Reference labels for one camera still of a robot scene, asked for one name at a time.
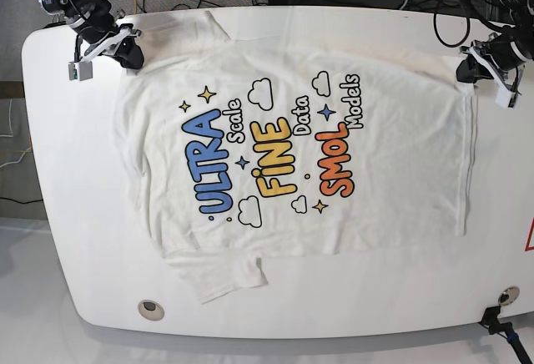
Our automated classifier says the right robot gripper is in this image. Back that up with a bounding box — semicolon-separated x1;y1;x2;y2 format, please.
65;2;144;70

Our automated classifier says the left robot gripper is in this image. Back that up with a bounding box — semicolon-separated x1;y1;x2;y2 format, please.
456;33;526;92

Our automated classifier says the white printed T-shirt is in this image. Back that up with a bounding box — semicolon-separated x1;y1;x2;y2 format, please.
113;12;477;303

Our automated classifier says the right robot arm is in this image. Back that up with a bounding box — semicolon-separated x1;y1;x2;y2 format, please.
38;0;144;81

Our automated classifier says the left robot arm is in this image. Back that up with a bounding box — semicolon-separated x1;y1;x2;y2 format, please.
441;0;533;94

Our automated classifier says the red triangle sticker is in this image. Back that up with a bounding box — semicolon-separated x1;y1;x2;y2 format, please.
525;219;534;251

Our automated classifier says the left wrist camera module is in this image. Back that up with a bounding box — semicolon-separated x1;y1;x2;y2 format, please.
495;88;518;109

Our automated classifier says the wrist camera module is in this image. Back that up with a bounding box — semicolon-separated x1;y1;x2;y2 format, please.
68;61;93;82
495;88;518;109

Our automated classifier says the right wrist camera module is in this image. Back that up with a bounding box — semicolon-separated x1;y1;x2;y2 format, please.
68;61;93;82

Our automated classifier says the white floor cable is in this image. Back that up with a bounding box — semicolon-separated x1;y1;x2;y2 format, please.
0;97;15;139

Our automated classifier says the right table cable grommet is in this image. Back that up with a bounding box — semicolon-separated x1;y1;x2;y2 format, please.
498;286;520;306

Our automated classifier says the table cable grommet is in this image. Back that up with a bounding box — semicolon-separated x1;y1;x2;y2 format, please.
498;286;520;306
138;300;164;321

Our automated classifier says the black clamp with cable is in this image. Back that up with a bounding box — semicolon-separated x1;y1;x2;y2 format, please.
479;306;533;364

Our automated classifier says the left table cable grommet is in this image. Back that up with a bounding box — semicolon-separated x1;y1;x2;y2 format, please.
138;300;164;321

